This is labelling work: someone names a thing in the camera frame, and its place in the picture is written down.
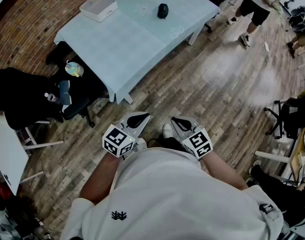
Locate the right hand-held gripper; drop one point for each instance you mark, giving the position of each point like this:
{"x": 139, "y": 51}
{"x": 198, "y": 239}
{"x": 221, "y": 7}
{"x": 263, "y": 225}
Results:
{"x": 197, "y": 144}

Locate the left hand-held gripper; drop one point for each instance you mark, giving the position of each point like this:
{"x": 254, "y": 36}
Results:
{"x": 118, "y": 140}

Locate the black glasses case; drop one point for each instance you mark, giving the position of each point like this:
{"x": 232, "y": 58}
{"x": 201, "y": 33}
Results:
{"x": 163, "y": 11}

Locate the person's left forearm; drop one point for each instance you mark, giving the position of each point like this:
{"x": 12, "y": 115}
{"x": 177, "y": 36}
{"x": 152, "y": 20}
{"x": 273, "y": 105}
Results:
{"x": 100, "y": 179}

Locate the person's right forearm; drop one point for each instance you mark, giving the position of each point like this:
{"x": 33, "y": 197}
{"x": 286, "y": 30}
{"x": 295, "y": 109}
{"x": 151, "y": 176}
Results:
{"x": 222, "y": 171}

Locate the person's white shoe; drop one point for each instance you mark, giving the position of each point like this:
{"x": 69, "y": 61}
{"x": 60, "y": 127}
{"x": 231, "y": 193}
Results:
{"x": 167, "y": 130}
{"x": 142, "y": 144}

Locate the person's black trousers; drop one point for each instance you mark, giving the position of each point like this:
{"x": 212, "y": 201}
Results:
{"x": 172, "y": 144}

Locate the black office chair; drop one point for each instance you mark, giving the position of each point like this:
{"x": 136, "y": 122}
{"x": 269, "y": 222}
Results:
{"x": 87, "y": 89}

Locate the light blue flowered tablecloth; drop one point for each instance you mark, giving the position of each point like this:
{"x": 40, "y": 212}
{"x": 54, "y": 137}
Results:
{"x": 122, "y": 46}

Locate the yellow teal plush toy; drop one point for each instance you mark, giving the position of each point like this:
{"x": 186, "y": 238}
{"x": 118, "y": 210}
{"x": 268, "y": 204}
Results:
{"x": 73, "y": 69}

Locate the white-capped bottle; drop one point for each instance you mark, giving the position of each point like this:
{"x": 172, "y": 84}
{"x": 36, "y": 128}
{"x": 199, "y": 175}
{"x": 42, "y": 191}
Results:
{"x": 52, "y": 97}

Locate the black metal chair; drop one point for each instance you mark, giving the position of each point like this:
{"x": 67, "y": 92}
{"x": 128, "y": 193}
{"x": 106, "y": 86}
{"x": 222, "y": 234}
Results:
{"x": 290, "y": 124}

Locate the wooden cluttered desk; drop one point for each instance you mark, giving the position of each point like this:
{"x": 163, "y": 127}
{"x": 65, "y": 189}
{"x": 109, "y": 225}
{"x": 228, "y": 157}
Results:
{"x": 296, "y": 156}

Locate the white power strip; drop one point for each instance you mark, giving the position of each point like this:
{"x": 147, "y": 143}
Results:
{"x": 267, "y": 46}

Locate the white rectangular box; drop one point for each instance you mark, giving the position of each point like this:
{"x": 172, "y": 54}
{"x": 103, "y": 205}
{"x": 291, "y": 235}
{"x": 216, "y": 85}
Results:
{"x": 98, "y": 7}

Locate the white side table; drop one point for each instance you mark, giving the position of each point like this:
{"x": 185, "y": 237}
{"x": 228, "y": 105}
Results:
{"x": 7, "y": 154}

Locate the red object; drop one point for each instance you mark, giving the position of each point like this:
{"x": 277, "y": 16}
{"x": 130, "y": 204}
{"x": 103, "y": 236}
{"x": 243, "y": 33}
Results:
{"x": 5, "y": 190}

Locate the black drum set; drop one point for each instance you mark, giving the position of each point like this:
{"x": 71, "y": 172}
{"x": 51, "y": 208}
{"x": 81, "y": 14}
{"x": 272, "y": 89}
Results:
{"x": 298, "y": 28}

